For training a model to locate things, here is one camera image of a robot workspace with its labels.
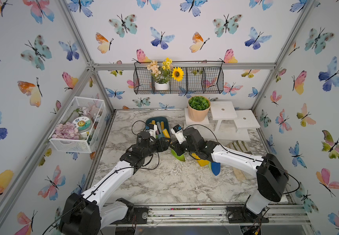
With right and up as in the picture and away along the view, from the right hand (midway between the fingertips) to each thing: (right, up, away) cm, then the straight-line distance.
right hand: (172, 143), depth 81 cm
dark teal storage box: (-10, +14, +30) cm, 34 cm away
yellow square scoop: (+18, -13, +10) cm, 25 cm away
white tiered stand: (+44, +13, +33) cm, 56 cm away
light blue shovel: (-6, +5, -7) cm, 10 cm away
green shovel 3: (+23, -15, +10) cm, 29 cm away
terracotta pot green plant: (+15, +20, +4) cm, 26 cm away
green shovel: (+5, -8, -2) cm, 9 cm away
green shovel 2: (-14, +12, +27) cm, 32 cm away
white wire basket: (-41, +19, -2) cm, 45 cm away
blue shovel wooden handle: (+27, -16, +10) cm, 33 cm away
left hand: (-1, +2, -2) cm, 3 cm away
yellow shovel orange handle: (-8, +10, +29) cm, 31 cm away
